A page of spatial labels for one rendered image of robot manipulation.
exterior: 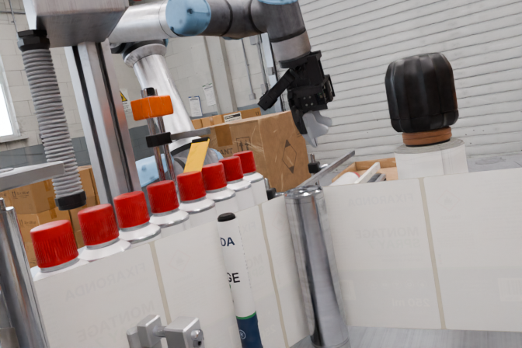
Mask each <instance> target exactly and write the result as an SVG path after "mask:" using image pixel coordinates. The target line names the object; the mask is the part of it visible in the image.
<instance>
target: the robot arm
mask: <svg viewBox="0 0 522 348"><path fill-rule="evenodd" d="M262 33H268V34H269V37H270V41H271V44H272V46H273V51H274V53H275V56H276V59H277V60H278V62H279V65H280V68H289V69H288V70H287V71H286V72H285V73H284V75H283V76H282V77H281V78H280V79H279V80H278V81H277V83H276V84H275V85H274V86H273V87H272V88H271V89H270V90H269V91H268V90H266V92H264V93H263V94H262V96H261V97H260V98H259V102H258V103H257V105H259V106H260V107H261V108H262V109H263V110H264V111H266V110H267V109H268V108H269V109H270V108H271V107H272V106H274V105H275V103H276V101H277V100H278V99H277V98H278V97H279V96H280V95H281V94H282V93H283V92H284V91H285V89H287V101H288V105H289V107H290V110H291V113H292V117H293V120H294V123H295V125H296V127H297V129H298V130H299V132H300V134H301V135H302V136H303V138H304V139H305V140H306V141H307V142H308V143H309V144H310V145H311V146H312V147H313V148H317V146H318V141H317V137H320V136H322V135H323V134H327V133H328V131H329V129H328V127H331V125H332V120H331V119H330V118H329V117H324V116H323V115H321V114H320V112H319V110H327V109H328V106H327V103H329V102H332V100H333V97H334V96H336V95H335V93H334V89H333V86H332V81H331V78H330V74H327V75H324V71H323V69H322V63H321V61H320V58H321V56H322V54H321V51H320V50H316V51H312V52H311V44H310V42H309V39H308V34H307V30H306V28H305V23H304V20H303V16H302V14H301V9H300V6H299V2H298V0H163V1H158V2H150V3H145V4H140V5H132V6H129V8H128V9H127V11H126V12H125V13H124V15H123V17H122V18H121V20H120V21H119V22H118V24H117V26H116V27H115V29H114V30H113V32H112V33H111V34H110V36H109V38H108V40H109V44H110V50H111V54H121V55H122V57H123V60H124V63H125V65H126V66H128V67H130V68H133V69H134V71H135V74H136V76H137V79H138V81H139V83H140V85H141V88H142V90H143V89H144V88H148V87H153V88H154V89H157V91H158V95H159V96H163V95H170V97H171V101H172V108H173V112H174V113H173V114H171V115H167V116H163V120H164V125H165V131H166V132H169V131H170V132H171V134H174V133H179V132H184V131H192V130H195V129H194V127H193V124H192V122H191V119H190V117H189V114H188V113H187V111H186V107H185V106H184V103H183V101H182V98H181V96H180V94H179V91H178V89H177V87H176V84H175V82H174V80H173V78H172V75H171V73H170V70H169V68H168V65H167V64H166V62H165V58H164V56H165V54H166V47H167V45H168V42H169V39H168V38H176V37H194V36H215V37H223V38H224V39H225V40H240V39H243V38H245V37H250V36H255V35H259V34H262ZM329 82H330V84H329ZM330 86H331V88H330ZM331 89H332V91H331ZM196 138H200V137H198V136H197V137H188V138H184V139H179V140H174V141H172V143H170V144H169V150H170V153H171V157H172V163H173V168H174V172H175V176H176V177H177V176H178V175H179V174H181V173H183V172H184V169H185V166H186V161H187V159H188V155H189V153H190V148H191V144H192V140H193V139H196ZM222 158H223V156H222V154H221V153H220V152H219V151H217V150H215V149H212V148H209V147H207V152H206V155H205V159H204V163H203V165H208V164H212V163H218V161H219V160H220V159H222ZM136 166H137V172H138V176H139V180H140V184H141V190H142V191H143V192H144V196H145V200H146V204H147V208H148V213H149V217H151V216H152V215H153V213H152V212H151V206H150V203H149V199H148V192H147V188H146V187H147V186H148V185H150V184H152V183H156V182H160V181H159V177H158V170H157V167H156V163H155V156H152V157H149V158H144V159H142V160H139V161H136Z"/></svg>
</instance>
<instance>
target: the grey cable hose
mask: <svg viewBox="0 0 522 348"><path fill-rule="evenodd" d="M16 37H17V40H18V42H17V45H18V48H19V50H20V51H21V52H22V53H21V55H22V57H23V61H24V62H23V64H24V65H25V66H24V68H25V69H26V70H25V72H26V73H28V74H26V77H28V79H27V81H28V82H29V83H28V84H29V85H30V89H32V90H31V91H30V93H32V95H31V97H32V98H33V99H32V101H33V102H35V103H34V104H33V105H34V106H36V107H34V109H35V110H36V112H35V113H36V114H37V115H36V117H37V118H39V119H38V120H37V122H40V123H39V124H38V126H40V128H39V129H40V130H41V132H40V133H41V134H42V136H41V138H43V140H42V142H44V144H43V146H45V148H44V150H47V151H46V152H45V154H47V156H46V158H48V160H47V161H48V162H58V161H62V162H63V163H64V169H65V174H64V175H63V176H59V177H56V178H53V179H52V182H54V183H53V186H55V187H54V190H56V191H55V193H56V194H57V195H56V198H55V203H56V207H58V209H59V210H60V211H68V210H72V209H75V208H78V207H82V206H84V205H86V199H87V197H86V193H85V191H83V189H82V185H80V184H81V183H82V182H81V181H79V180H80V179H81V178H80V177H79V176H80V174H79V173H78V172H79V171H78V170H77V168H78V166H76V165H77V162H75V160H76V158H74V157H75V155H73V153H74V151H72V149H73V147H72V143H71V142H70V141H71V139H70V136H71V135H69V133H70V131H69V130H68V129H69V128H68V127H67V125H68V123H65V122H66V121H67V119H65V117H66V115H64V113H65V111H63V109H64V107H62V106H63V103H61V102H62V99H60V98H61V95H59V94H60V93H61V92H60V91H58V90H59V87H57V86H58V83H57V79H56V77H57V76H56V75H55V73H56V72H55V71H54V69H55V68H54V67H53V66H54V63H52V61H53V59H52V58H51V57H52V56H51V54H50V53H51V52H50V50H49V48H50V40H49V38H47V31H46V30H34V29H31V30H24V31H19V32H17V34H16Z"/></svg>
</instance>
